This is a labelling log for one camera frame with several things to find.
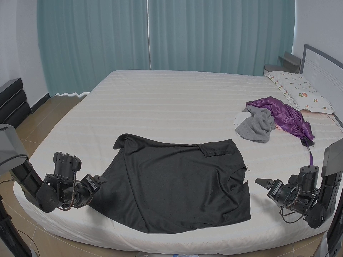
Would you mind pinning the grey bedside table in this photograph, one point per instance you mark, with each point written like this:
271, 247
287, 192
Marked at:
290, 60

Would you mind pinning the grey garment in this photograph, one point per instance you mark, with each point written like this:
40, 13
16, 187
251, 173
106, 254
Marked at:
254, 128

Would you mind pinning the black T-shirt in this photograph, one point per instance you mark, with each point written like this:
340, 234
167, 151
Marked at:
174, 186

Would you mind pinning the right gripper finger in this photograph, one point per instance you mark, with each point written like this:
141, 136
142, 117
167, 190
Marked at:
264, 183

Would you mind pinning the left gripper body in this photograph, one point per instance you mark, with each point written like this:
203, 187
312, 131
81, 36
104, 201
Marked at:
84, 194

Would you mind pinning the white garment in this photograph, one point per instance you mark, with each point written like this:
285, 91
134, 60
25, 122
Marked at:
239, 119

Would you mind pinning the blue-green curtain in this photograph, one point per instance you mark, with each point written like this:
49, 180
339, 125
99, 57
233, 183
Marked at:
93, 36
219, 28

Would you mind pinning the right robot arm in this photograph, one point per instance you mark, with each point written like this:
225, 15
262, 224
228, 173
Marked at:
327, 194

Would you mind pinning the black chest of drawers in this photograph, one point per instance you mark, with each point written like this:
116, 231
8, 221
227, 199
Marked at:
13, 100

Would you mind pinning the bed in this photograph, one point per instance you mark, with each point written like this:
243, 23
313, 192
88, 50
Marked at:
160, 111

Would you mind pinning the white printed pillow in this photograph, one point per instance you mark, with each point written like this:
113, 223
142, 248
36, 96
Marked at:
302, 90

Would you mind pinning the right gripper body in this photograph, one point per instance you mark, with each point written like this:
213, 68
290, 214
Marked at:
282, 195

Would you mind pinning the purple satin garment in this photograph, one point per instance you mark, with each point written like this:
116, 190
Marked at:
289, 114

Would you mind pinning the pink garment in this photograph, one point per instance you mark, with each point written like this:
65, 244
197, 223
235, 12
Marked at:
278, 127

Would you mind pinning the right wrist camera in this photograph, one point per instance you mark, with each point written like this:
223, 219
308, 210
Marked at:
293, 180

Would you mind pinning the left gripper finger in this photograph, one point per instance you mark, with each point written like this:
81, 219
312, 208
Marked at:
103, 180

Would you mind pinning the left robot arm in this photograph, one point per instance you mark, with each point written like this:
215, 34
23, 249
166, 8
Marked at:
32, 189

